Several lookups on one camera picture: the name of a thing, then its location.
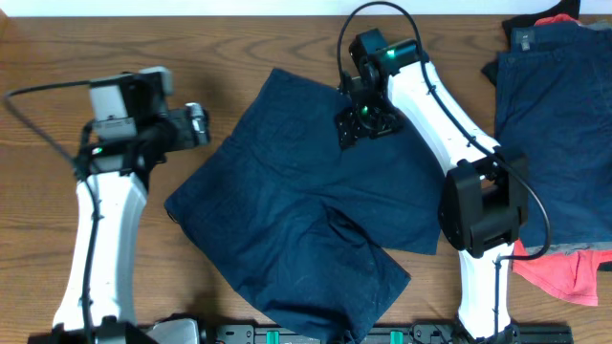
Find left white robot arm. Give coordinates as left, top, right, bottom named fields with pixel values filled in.
left=47, top=103, right=209, bottom=343

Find red garment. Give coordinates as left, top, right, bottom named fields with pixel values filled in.
left=512, top=12, right=612, bottom=308

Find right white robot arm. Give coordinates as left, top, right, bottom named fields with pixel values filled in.
left=336, top=29, right=527, bottom=343

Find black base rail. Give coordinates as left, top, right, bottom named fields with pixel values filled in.
left=200, top=322, right=575, bottom=344

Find stacked navy blue shorts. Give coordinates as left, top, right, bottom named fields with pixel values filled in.
left=493, top=20, right=612, bottom=255

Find navy blue shorts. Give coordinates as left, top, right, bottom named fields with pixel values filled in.
left=164, top=69, right=444, bottom=342
left=493, top=20, right=612, bottom=255

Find black garment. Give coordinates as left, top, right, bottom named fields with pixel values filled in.
left=481, top=0, right=581, bottom=86

